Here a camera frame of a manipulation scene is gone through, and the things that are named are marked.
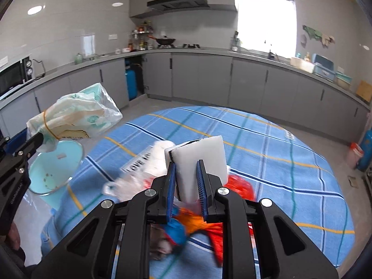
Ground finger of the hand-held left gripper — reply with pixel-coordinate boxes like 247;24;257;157
12;133;45;163
0;129;30;159

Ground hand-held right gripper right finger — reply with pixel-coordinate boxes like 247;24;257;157
196;160;339;279

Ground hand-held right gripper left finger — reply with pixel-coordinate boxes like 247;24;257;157
32;161;178;279

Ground white sponge block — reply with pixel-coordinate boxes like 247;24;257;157
164;135;227;204

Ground person's left hand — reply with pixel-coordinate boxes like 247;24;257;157
3;221;27;256

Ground blue wrapper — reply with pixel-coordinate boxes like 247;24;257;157
163;216;188;246

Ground clear crumpled plastic wrap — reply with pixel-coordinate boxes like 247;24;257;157
101;171;154;202

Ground black and white microwave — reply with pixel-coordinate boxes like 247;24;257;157
0;55;37;96

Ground blue plaid tablecloth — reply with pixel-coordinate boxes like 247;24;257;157
41;106;356;269

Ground blue water tank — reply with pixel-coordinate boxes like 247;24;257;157
126;67;138;101

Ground grey kitchen counter cabinets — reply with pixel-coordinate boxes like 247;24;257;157
0;46;371;146

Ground gas stove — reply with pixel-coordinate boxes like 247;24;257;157
157;43;201;49

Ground black wok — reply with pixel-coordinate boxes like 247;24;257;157
148;35;177;46

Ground knife rack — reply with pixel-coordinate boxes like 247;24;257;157
231;30;241;53

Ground black faucet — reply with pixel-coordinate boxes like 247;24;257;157
263;39;281;63

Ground spice rack with bottles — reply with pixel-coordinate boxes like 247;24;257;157
129;20;154;51

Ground white basin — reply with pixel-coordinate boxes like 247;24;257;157
291;56;316;73

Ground blue storage box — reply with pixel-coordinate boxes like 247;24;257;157
312;54;338;81

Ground stacked green basins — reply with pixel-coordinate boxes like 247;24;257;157
335;71;353;89

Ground bright window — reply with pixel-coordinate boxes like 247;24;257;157
234;0;297;59

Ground black range hood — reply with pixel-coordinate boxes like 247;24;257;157
147;0;210;10

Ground wooden cutting board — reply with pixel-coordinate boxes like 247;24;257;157
355;80;372;103

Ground hanging green cloth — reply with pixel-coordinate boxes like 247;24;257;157
303;25;322;40

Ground black power cable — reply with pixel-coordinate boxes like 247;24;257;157
33;59;47;77

